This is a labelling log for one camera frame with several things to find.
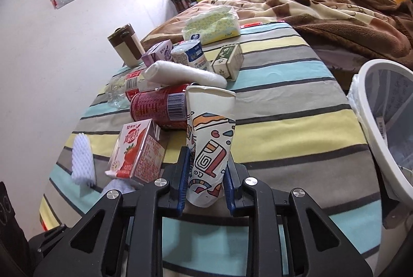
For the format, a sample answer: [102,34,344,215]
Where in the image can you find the clear plastic bottle red label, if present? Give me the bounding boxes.
[105,69,161,109]

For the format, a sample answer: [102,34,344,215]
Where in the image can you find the small pink purple carton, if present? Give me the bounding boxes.
[141,39,173,67]

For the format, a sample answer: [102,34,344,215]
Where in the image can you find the green white small box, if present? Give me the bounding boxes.
[211,43,244,81]

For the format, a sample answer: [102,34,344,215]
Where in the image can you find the green tissue pack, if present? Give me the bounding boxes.
[181,6,241,46]

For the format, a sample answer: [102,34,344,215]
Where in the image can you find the striped bed sheet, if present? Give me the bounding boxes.
[38,22,383,277]

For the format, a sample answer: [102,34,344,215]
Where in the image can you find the brown beige thermos cup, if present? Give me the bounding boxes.
[107,24,146,68]

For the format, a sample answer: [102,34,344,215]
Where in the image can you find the red can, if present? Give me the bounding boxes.
[130,84,188,130]

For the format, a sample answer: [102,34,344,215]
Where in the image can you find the white round trash bin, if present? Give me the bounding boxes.
[347,59,413,208]

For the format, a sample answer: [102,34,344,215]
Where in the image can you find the brown fleece blanket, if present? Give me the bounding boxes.
[141,0,412,68]

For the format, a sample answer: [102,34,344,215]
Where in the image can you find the red strawberry milk carton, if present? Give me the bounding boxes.
[105,119,165,188]

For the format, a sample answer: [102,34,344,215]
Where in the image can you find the patterned paper cup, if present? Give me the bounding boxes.
[186,85,236,208]

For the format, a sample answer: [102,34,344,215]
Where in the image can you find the white blue can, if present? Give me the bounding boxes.
[171,39,210,71]

